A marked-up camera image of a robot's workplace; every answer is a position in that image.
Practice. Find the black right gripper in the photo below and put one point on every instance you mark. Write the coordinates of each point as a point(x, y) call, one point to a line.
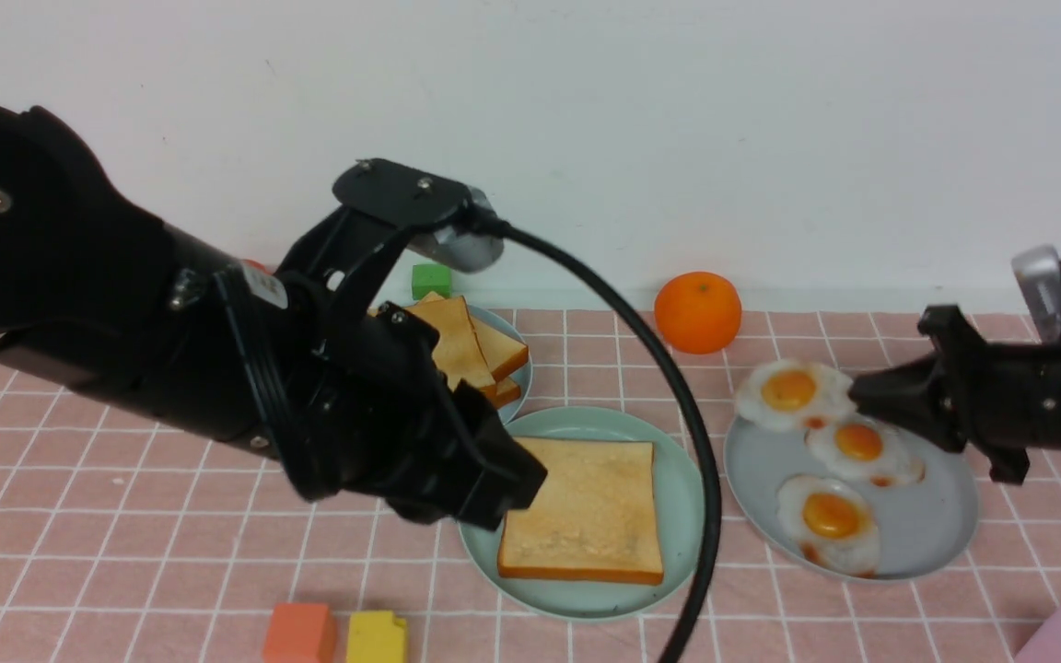
point(1001, 398)

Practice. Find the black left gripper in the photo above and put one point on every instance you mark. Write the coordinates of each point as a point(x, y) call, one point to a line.
point(381, 420)

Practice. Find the toast slice bottom sandwich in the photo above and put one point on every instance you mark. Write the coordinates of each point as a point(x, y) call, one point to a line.
point(593, 520)

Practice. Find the toast slice sandwich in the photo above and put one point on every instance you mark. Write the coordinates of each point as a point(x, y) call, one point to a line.
point(593, 520)
point(457, 353)

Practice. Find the toast slice top sandwich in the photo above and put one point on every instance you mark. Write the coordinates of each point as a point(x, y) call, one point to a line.
point(457, 353)

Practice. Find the fried egg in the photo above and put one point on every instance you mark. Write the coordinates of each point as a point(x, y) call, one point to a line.
point(830, 523)
point(859, 450)
point(794, 395)

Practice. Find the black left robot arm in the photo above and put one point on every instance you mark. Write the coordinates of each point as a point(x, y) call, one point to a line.
point(300, 366)

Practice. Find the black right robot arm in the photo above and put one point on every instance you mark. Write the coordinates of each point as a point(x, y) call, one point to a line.
point(999, 398)

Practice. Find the toast slice lower stack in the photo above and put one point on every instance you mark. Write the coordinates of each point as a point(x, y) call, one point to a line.
point(507, 391)

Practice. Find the toast slice stack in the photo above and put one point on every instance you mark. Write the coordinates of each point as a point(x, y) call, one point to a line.
point(507, 391)
point(503, 349)

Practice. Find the light blue bread plate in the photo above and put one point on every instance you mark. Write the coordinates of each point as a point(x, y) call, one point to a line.
point(524, 377)

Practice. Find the toast slice upper stack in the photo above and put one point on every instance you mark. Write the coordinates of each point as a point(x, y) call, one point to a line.
point(503, 349)

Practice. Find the grey-blue egg plate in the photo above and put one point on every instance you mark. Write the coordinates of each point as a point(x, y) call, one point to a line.
point(923, 527)

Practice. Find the mint green centre plate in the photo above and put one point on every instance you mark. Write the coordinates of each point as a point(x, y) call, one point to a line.
point(678, 497)

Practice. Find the yellow foam cube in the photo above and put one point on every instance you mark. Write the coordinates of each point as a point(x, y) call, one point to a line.
point(377, 637)

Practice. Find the fried egg front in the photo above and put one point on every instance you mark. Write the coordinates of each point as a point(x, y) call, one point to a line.
point(830, 523)

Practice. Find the green foam cube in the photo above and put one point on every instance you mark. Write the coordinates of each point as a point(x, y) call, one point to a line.
point(430, 280)

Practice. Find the orange foam cube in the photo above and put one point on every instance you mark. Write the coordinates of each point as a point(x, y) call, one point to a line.
point(300, 632)

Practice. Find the orange fruit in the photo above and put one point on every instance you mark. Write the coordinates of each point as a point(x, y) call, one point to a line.
point(698, 313)

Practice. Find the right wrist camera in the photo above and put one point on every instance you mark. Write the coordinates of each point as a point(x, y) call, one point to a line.
point(1038, 273)

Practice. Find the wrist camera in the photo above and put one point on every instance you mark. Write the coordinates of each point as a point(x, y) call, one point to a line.
point(1038, 273)
point(460, 246)

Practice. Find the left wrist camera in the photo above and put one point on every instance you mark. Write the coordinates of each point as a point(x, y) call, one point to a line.
point(460, 246)

